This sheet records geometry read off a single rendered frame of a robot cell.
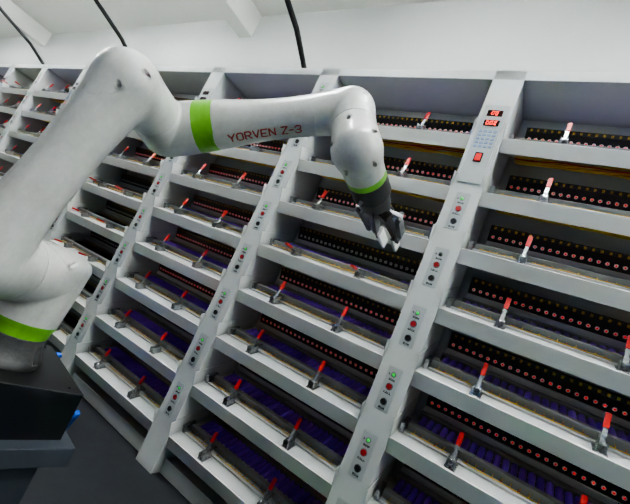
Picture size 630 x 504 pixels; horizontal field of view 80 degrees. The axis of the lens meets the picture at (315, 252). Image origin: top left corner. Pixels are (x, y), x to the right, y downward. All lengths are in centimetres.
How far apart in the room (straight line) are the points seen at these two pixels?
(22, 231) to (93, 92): 27
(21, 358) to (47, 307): 11
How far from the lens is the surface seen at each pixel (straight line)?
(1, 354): 96
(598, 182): 149
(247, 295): 141
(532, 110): 157
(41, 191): 80
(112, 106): 80
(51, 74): 401
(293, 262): 135
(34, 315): 94
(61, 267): 91
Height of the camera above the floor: 72
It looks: 9 degrees up
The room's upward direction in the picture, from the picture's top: 24 degrees clockwise
